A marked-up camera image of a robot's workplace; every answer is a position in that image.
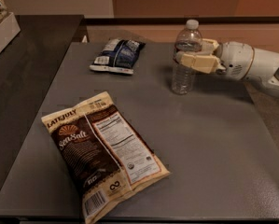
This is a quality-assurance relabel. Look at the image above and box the blue snack bag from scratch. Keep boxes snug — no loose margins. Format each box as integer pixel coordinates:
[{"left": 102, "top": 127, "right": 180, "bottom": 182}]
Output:
[{"left": 90, "top": 38, "right": 145, "bottom": 75}]

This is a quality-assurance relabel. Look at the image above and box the dark wooden side table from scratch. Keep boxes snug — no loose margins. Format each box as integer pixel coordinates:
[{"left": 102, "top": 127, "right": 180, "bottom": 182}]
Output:
[{"left": 0, "top": 15, "right": 86, "bottom": 190}]

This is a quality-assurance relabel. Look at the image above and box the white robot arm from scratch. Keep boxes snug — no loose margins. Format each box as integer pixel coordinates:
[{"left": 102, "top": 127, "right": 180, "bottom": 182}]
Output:
[{"left": 175, "top": 39, "right": 279, "bottom": 98}]

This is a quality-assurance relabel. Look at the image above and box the clear plastic water bottle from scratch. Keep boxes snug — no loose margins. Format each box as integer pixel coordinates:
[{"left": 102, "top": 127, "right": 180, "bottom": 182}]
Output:
[{"left": 172, "top": 20, "right": 202, "bottom": 95}]

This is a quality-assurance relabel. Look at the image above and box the brown Late July chip bag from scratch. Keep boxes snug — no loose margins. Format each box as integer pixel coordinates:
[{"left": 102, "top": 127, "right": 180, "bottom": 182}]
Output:
[{"left": 41, "top": 91, "right": 170, "bottom": 224}]

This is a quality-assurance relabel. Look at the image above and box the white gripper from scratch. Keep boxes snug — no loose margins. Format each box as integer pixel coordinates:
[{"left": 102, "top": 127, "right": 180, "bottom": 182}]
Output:
[{"left": 175, "top": 38, "right": 255, "bottom": 80}]

